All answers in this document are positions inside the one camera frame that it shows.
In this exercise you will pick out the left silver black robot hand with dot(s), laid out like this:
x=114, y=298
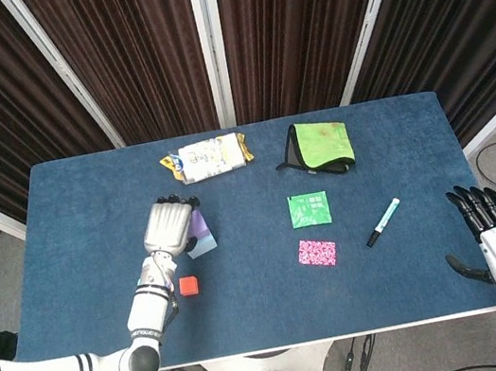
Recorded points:
x=166, y=224

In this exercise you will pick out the purple cube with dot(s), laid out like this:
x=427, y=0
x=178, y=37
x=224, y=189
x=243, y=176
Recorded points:
x=198, y=225

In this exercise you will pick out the small orange cube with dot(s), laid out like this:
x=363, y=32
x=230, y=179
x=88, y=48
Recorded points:
x=189, y=286

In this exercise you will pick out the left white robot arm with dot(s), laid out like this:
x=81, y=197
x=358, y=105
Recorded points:
x=147, y=309

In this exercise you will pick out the white yellow snack package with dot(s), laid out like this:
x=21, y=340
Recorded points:
x=209, y=158

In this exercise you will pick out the white green marker pen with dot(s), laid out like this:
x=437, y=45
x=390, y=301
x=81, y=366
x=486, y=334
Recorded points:
x=383, y=222

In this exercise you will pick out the blue table cover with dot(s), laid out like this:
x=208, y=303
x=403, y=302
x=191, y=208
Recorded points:
x=270, y=311

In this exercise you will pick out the green foil sachet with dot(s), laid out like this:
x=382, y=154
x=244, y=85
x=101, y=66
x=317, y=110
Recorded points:
x=309, y=209

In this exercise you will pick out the pink white patterned sachet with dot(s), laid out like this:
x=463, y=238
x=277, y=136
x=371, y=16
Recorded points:
x=316, y=252

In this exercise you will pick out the green cloth black trim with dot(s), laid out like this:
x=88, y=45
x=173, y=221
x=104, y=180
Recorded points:
x=324, y=143

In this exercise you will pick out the white table frame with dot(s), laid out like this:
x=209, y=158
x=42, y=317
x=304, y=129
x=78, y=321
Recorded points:
x=351, y=335

